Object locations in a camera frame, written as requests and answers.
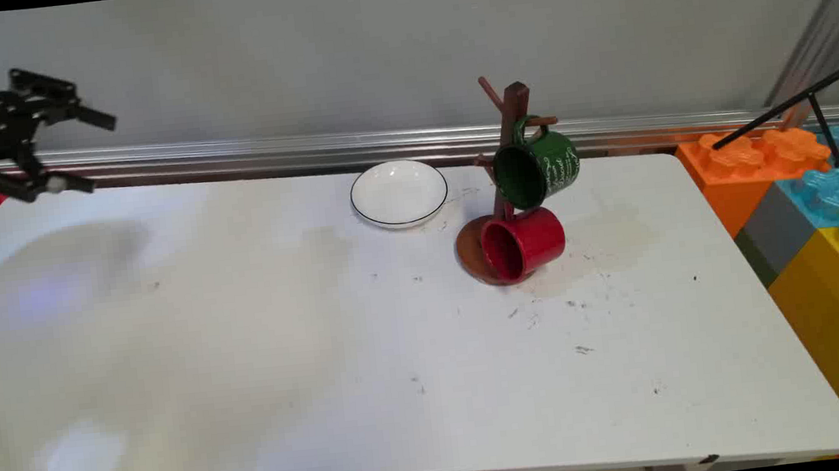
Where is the black tripod stand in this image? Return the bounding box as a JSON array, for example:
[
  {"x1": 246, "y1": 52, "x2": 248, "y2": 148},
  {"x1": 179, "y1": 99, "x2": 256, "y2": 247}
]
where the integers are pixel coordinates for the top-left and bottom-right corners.
[{"x1": 703, "y1": 54, "x2": 839, "y2": 194}]

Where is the white plate black rim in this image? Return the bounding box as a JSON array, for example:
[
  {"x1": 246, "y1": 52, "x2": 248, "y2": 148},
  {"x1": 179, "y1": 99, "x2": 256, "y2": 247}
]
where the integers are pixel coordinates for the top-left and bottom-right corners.
[{"x1": 347, "y1": 155, "x2": 452, "y2": 234}]

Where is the orange toy brick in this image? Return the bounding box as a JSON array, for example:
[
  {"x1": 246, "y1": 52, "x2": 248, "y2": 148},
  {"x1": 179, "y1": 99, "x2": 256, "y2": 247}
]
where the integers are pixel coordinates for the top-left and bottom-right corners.
[{"x1": 674, "y1": 122, "x2": 839, "y2": 243}]

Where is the yellow toy brick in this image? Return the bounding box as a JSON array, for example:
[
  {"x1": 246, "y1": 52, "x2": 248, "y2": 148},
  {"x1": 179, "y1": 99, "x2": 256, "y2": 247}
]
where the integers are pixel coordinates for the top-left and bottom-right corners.
[{"x1": 762, "y1": 220, "x2": 839, "y2": 463}]

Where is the red ribbed mug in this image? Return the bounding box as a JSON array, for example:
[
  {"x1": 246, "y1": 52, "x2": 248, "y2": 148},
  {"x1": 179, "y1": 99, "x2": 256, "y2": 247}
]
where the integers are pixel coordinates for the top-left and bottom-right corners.
[{"x1": 477, "y1": 204, "x2": 571, "y2": 286}]

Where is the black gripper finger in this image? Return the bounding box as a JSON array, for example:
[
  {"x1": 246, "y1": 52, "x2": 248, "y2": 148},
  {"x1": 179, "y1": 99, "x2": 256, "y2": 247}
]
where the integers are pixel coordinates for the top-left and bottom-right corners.
[
  {"x1": 0, "y1": 140, "x2": 97, "y2": 207},
  {"x1": 7, "y1": 59, "x2": 119, "y2": 141}
]

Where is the green enamel mug white print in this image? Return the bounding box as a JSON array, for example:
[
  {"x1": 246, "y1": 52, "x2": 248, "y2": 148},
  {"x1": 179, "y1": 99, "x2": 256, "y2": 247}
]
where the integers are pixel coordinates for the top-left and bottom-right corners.
[{"x1": 488, "y1": 110, "x2": 585, "y2": 214}]

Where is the grey toy brick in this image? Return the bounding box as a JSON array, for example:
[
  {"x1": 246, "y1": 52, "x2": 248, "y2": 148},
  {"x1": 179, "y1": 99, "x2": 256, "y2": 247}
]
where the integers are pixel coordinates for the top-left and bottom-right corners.
[{"x1": 730, "y1": 178, "x2": 827, "y2": 292}]

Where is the brown wooden mug tree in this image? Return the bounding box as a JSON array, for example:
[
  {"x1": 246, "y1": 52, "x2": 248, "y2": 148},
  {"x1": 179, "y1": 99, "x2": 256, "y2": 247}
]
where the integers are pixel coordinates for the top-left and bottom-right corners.
[{"x1": 440, "y1": 69, "x2": 575, "y2": 291}]

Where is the blue toy brick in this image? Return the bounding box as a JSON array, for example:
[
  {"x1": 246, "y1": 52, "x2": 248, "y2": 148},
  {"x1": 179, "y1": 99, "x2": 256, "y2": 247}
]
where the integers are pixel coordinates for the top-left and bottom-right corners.
[{"x1": 772, "y1": 124, "x2": 839, "y2": 234}]

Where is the aluminium wall rail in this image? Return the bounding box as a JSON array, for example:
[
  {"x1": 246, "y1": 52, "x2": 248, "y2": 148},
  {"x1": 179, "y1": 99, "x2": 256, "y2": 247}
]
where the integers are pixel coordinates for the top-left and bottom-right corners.
[{"x1": 0, "y1": 75, "x2": 839, "y2": 209}]

